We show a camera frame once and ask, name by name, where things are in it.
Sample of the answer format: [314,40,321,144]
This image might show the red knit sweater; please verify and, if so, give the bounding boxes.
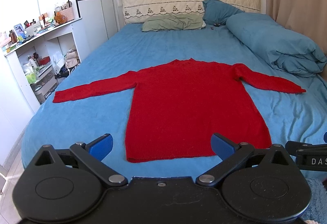
[53,59,304,163]

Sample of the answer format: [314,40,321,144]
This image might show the light blue fluffy rug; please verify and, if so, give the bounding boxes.
[302,178,327,223]

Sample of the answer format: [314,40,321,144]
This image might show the beige bag under desk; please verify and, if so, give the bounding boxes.
[65,48,80,69]

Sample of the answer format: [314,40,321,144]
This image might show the white shelf desk unit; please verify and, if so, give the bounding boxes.
[4,18,90,113]

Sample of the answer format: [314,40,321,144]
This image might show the red box on shelf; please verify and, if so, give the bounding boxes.
[39,56,50,65]

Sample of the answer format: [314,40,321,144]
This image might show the folded blue duvet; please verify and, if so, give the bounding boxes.
[226,12,326,77]

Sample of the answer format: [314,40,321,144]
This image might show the orange plush bear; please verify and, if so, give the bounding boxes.
[54,11,68,25]

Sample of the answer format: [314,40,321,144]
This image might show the green pillow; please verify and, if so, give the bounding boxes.
[142,14,206,32]

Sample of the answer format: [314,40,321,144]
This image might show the dark blue pillow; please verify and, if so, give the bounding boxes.
[202,0,243,25]

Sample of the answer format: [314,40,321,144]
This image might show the pink woven basket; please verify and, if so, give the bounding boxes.
[60,7,74,21]

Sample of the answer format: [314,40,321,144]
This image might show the white grey wardrobe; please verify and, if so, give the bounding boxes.
[74,0,119,60]

